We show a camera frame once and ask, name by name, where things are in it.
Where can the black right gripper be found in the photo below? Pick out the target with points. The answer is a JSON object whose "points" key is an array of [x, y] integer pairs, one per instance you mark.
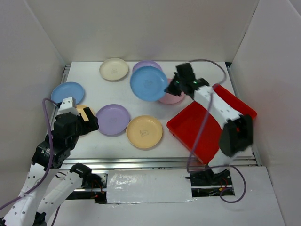
{"points": [[170, 89]]}

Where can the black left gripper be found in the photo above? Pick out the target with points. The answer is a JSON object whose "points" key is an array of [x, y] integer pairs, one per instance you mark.
{"points": [[91, 125]]}

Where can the blue plate with bear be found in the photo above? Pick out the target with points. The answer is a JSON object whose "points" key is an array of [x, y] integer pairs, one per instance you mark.
{"points": [[148, 83]]}

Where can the purple plate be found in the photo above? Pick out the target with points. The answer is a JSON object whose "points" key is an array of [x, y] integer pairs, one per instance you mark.
{"points": [[146, 63], [112, 119]]}

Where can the orange plate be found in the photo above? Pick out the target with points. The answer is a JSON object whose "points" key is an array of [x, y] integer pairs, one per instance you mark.
{"points": [[144, 131], [82, 114]]}

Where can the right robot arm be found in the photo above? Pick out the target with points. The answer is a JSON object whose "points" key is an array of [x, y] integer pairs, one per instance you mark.
{"points": [[236, 137]]}

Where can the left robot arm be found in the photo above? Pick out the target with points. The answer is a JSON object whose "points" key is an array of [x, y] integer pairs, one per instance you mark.
{"points": [[33, 206]]}

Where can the red plastic bin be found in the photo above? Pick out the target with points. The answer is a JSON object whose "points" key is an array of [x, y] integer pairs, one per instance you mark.
{"points": [[186, 124]]}

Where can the pink plate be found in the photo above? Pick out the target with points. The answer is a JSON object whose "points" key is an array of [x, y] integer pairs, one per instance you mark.
{"points": [[171, 99]]}

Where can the blue plate at left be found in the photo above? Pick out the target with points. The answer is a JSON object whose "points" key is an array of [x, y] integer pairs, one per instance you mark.
{"points": [[68, 89]]}

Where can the cream plate at back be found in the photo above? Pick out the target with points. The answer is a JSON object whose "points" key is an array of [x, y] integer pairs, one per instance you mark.
{"points": [[113, 69]]}

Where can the white tape patch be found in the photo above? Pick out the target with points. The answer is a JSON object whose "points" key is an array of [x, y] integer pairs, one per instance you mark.
{"points": [[148, 186]]}

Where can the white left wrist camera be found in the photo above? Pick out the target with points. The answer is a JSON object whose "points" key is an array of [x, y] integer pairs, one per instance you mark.
{"points": [[68, 105]]}

